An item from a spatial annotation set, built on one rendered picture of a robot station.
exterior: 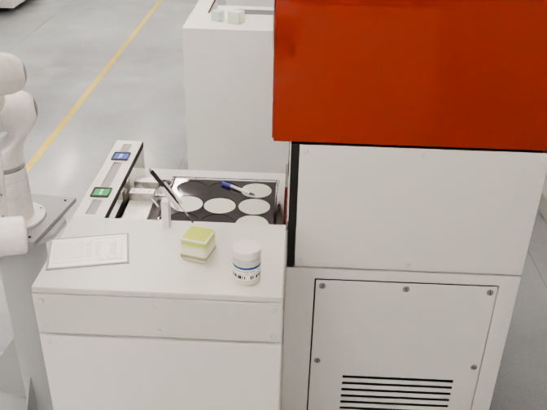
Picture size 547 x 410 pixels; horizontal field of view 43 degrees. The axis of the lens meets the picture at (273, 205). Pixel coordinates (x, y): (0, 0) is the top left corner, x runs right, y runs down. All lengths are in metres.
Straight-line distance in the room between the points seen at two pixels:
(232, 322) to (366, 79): 0.70
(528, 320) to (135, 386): 2.03
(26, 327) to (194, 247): 0.92
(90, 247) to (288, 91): 0.67
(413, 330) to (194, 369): 0.73
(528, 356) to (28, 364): 2.02
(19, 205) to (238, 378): 0.91
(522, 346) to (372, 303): 1.23
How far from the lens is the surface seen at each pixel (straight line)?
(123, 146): 2.51
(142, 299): 1.74
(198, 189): 2.30
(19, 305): 2.48
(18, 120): 2.18
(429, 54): 1.80
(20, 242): 1.56
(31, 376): 2.68
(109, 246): 1.90
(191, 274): 1.77
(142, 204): 2.27
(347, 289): 2.10
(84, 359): 1.91
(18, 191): 2.28
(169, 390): 1.93
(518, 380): 3.07
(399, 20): 1.77
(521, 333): 3.32
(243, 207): 2.19
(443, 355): 2.30
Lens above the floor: 1.98
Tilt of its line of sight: 29 degrees down
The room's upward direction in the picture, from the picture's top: 1 degrees clockwise
